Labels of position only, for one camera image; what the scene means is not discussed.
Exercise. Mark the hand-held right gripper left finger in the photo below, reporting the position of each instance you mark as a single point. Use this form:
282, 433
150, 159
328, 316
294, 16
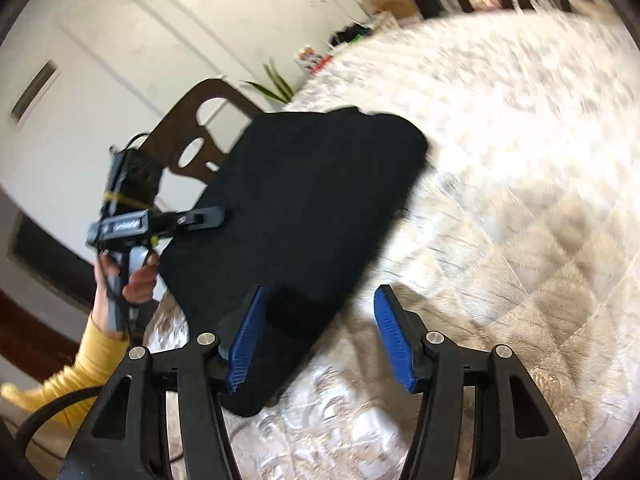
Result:
245, 345

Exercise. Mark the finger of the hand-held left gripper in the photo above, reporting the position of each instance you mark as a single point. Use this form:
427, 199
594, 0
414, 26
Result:
200, 217

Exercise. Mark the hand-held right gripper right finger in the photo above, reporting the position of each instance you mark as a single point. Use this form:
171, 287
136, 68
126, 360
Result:
392, 340

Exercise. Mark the black pants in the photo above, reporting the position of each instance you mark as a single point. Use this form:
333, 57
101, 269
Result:
310, 200

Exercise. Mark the person's left forearm yellow sleeve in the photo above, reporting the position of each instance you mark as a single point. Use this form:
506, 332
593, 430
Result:
75, 370

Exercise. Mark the person's left hand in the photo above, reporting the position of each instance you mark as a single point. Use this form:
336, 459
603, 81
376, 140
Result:
142, 282

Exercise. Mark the dark cabinet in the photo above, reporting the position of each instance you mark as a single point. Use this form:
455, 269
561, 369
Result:
45, 255

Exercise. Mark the brown wooden chair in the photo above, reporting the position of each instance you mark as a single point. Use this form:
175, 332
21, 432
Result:
172, 130

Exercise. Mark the green potted plant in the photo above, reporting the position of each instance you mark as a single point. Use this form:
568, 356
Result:
275, 85

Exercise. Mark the colourful small packet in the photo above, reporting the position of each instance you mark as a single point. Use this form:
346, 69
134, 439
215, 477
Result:
315, 60

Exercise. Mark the silver patterned tablecloth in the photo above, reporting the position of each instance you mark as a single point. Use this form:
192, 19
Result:
500, 160

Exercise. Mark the dark clothes pile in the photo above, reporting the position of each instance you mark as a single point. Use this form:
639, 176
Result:
352, 34

